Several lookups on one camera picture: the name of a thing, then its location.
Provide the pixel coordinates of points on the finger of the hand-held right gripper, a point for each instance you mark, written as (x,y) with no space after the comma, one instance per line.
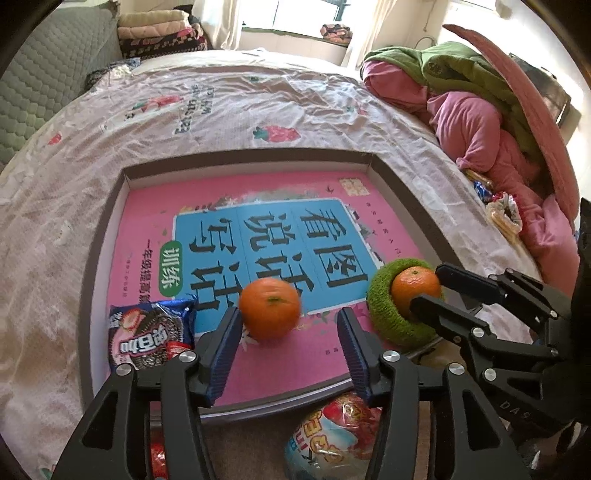
(443,318)
(471,284)

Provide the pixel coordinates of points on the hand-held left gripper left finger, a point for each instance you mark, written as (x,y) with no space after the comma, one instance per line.
(224,364)

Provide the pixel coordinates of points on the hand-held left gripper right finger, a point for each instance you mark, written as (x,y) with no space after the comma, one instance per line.
(355,364)

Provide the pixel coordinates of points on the orange mandarin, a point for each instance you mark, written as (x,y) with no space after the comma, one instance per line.
(270,309)
(413,288)

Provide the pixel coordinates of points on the blue cookie packet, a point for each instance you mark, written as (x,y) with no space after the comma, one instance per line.
(147,332)

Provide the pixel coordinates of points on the dark grey cardboard box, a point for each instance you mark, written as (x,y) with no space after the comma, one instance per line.
(99,277)

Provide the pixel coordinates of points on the yellow biscuit packet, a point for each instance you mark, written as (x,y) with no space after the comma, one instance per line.
(505,228)

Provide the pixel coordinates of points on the small blue snack packet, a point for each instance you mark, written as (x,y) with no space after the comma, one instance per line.
(485,191)

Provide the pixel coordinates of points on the pile of pink green quilts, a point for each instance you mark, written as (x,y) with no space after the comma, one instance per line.
(466,120)

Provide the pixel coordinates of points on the pink and blue book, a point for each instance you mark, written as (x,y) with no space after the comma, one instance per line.
(152,203)

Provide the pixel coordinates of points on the salmon pink blanket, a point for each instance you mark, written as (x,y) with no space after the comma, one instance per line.
(517,83)

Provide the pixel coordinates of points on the green blanket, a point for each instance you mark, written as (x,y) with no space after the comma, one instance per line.
(461,64)

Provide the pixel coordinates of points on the cream window curtain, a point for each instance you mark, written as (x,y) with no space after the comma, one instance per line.
(217,23)
(369,32)

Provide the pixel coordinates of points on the pink patterned cloth bundle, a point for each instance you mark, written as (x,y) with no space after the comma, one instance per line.
(336,33)

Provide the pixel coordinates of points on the dark patterned cloth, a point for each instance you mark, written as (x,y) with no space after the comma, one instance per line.
(111,74)

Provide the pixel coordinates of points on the dark checked folded blanket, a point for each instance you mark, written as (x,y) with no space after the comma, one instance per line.
(171,46)

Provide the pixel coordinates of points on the dark framed window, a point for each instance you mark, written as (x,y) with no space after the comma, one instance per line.
(300,9)

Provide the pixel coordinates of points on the pink folded blanket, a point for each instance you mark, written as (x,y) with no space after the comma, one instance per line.
(152,32)

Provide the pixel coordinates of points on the grey quilted headboard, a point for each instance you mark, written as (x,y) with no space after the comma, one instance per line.
(37,78)

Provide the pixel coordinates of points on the cream folded blanket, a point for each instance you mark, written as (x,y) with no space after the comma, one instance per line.
(152,18)

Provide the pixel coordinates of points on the black cloth bundle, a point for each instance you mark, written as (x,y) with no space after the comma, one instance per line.
(185,9)

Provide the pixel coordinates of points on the dark wall-mounted screen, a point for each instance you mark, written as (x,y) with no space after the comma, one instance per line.
(551,87)

